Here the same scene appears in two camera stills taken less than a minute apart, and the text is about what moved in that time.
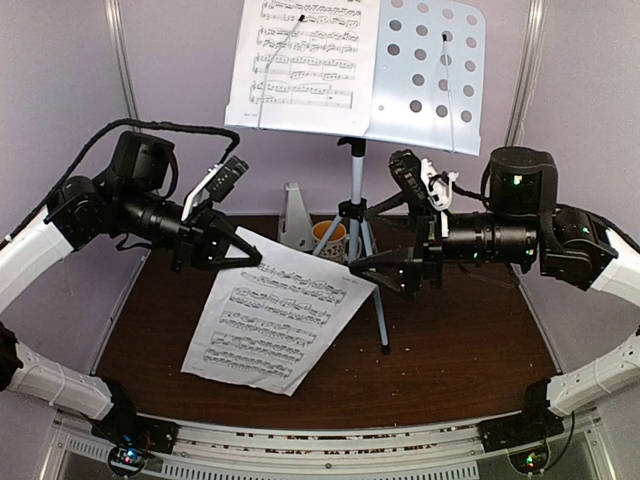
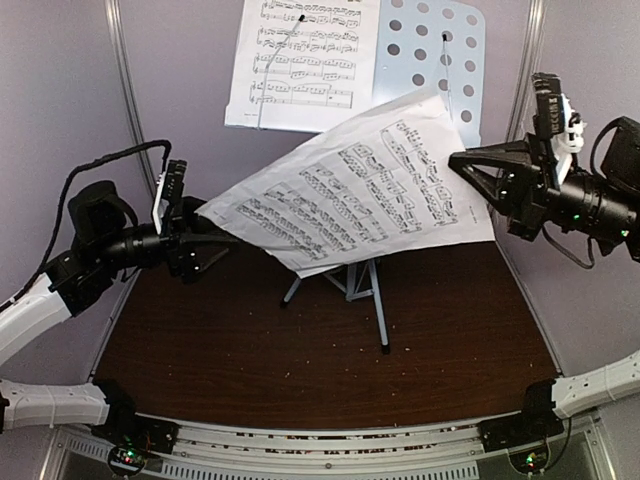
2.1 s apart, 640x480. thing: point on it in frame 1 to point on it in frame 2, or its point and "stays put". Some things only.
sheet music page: (304, 65) stays put
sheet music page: (275, 325) to (385, 192)
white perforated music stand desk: (428, 79) stays put
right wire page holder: (444, 37) stays put
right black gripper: (427, 247) to (522, 189)
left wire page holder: (300, 19) stays put
